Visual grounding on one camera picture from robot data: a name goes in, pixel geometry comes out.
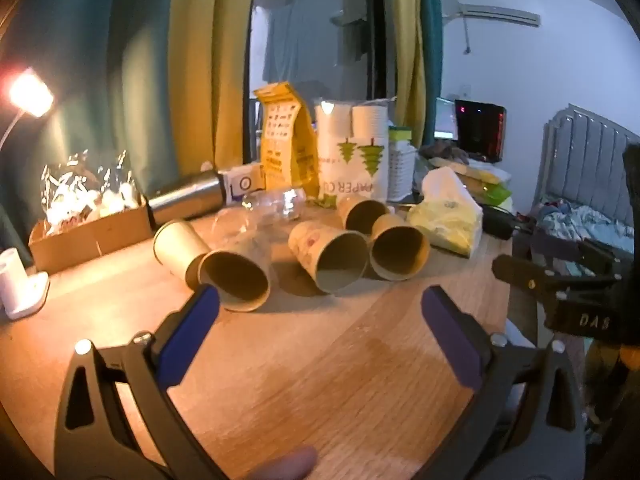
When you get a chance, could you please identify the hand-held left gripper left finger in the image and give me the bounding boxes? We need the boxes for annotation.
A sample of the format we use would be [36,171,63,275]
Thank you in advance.
[54,284,232,480]

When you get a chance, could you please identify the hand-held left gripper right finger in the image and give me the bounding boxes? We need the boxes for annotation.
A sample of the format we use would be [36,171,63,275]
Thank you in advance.
[421,285,587,480]

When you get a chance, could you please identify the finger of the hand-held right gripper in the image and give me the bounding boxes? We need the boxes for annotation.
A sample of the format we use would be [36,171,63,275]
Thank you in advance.
[492,254,621,337]
[512,220,627,278]

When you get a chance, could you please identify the brown paper cup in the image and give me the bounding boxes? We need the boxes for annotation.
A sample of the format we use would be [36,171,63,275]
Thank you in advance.
[369,213,432,282]
[184,238,274,314]
[337,194,392,236]

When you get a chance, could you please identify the patterned paper cup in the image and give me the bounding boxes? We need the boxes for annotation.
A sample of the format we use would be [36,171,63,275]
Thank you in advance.
[288,221,371,295]

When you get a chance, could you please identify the cream paper cup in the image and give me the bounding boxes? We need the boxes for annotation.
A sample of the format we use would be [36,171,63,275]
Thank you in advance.
[152,219,214,282]

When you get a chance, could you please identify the clear plastic cup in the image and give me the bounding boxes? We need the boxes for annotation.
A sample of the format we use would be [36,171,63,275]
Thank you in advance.
[214,187,307,246]

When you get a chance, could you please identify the paper cup sleeve pack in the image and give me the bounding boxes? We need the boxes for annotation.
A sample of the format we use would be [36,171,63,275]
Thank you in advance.
[314,98,392,202]

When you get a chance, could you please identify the person's left hand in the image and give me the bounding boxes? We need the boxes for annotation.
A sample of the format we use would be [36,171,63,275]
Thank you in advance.
[247,447,319,480]

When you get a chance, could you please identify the crumpled clothes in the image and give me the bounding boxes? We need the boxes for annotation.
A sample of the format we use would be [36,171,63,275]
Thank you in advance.
[536,199,637,257]

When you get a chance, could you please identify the yellow plastic bag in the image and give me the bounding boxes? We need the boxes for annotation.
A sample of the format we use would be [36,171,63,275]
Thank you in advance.
[406,167,486,259]

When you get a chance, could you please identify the green yellow snack packets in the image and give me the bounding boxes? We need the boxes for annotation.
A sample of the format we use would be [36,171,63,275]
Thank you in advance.
[431,154,514,207]

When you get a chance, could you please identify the steel thermos bottle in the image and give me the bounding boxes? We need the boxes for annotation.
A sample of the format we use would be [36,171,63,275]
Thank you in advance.
[147,170,227,229]

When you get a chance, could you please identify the cardboard box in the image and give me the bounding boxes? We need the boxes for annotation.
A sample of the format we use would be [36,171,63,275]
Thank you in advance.
[28,195,154,276]

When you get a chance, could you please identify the black device with red light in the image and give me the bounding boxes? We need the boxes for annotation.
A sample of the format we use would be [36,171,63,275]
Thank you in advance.
[453,99,508,164]

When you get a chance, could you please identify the small white carton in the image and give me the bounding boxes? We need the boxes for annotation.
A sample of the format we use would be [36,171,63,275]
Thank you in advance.
[222,163,267,206]

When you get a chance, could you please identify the white basket with green lid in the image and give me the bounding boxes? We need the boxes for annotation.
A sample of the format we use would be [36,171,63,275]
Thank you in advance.
[387,125,420,202]

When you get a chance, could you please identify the crinkled clear plastic bag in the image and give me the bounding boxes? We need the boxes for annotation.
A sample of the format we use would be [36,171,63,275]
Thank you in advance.
[39,149,140,235]

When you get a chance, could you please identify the white plastic device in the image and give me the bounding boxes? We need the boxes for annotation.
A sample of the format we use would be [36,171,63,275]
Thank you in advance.
[0,248,52,321]

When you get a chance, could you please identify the yellow paper bag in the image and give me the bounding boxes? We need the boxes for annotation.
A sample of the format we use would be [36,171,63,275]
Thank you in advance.
[253,81,322,199]

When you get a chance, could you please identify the teal curtain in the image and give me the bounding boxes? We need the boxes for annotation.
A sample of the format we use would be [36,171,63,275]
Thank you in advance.
[0,0,182,261]
[418,0,446,148]

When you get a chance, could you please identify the white air conditioner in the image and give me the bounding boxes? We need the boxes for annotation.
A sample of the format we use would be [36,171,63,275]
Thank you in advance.
[442,0,543,29]

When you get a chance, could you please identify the yellow curtain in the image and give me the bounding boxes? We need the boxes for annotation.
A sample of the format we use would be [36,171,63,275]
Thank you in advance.
[388,0,427,147]
[167,0,259,177]

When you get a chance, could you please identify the desk lamp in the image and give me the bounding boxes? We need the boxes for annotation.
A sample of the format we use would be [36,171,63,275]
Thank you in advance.
[0,67,56,153]

